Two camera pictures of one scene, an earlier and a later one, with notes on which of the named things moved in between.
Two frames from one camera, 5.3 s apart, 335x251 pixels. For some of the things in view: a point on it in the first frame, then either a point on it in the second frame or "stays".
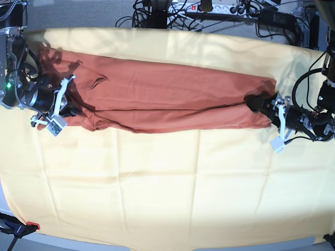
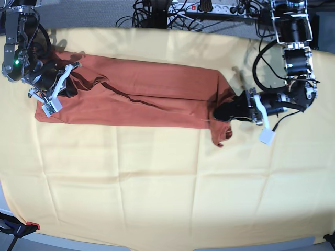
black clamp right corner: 331,238 stays
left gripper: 43,100 → 45,76
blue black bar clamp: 14,226 stays
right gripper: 297,119 → 245,106
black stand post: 159,13 stays
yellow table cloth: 210,189 stays
